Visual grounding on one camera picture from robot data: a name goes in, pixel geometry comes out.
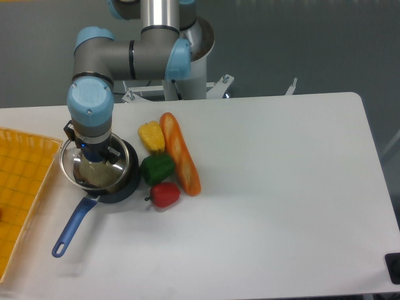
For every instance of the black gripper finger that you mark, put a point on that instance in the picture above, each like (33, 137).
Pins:
(110, 155)
(69, 131)

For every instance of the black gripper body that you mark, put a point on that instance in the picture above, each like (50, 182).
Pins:
(92, 140)

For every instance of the glass lid blue knob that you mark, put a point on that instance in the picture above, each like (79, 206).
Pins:
(69, 151)

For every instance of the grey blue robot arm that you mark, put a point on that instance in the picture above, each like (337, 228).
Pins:
(99, 60)

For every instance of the wrapped bread slice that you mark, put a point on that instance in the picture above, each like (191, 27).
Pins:
(97, 174)

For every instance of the green bell pepper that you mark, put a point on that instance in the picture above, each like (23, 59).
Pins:
(155, 169)

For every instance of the yellow bell pepper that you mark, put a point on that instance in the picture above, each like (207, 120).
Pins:
(152, 137)

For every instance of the yellow woven basket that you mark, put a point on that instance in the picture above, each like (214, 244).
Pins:
(26, 160)

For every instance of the red bell pepper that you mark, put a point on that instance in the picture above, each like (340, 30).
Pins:
(164, 194)

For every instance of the orange baguette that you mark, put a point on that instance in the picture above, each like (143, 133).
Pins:
(175, 145)

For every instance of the black object table corner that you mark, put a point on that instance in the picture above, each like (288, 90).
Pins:
(393, 266)

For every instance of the black pan blue handle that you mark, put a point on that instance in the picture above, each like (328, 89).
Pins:
(92, 198)

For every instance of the white bracket right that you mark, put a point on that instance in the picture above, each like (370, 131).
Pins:
(291, 89)

